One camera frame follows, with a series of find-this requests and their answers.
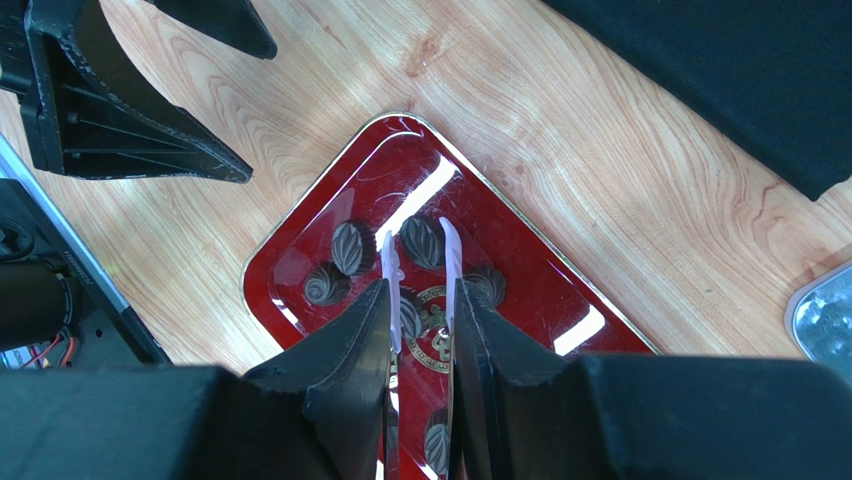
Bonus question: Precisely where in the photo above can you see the pink handled metal tongs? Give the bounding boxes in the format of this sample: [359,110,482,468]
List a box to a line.
[380,217,464,479]

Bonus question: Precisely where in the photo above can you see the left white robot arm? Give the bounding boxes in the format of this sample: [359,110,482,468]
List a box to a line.
[1,1,252,370]

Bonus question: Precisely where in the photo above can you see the silver tin lid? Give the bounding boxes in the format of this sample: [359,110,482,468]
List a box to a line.
[784,261,851,384]

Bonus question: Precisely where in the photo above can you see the dark chocolate piece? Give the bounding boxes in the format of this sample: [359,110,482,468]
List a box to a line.
[400,286,433,340]
[303,262,350,306]
[331,219,376,277]
[400,215,445,270]
[423,408,450,477]
[463,264,507,308]

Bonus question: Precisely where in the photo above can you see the black cloth placemat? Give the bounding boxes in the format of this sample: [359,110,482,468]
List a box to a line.
[552,0,851,200]

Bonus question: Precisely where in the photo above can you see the red lacquer tray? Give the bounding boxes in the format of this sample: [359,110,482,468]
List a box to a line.
[242,112,654,479]

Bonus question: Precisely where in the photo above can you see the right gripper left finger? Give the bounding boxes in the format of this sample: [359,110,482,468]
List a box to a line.
[1,280,391,479]

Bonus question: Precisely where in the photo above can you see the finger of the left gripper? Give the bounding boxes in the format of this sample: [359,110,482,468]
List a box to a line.
[150,0,278,60]

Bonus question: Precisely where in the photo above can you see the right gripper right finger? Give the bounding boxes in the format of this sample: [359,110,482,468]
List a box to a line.
[451,281,851,479]

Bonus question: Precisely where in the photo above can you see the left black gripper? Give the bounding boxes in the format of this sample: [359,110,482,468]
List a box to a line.
[0,0,253,183]

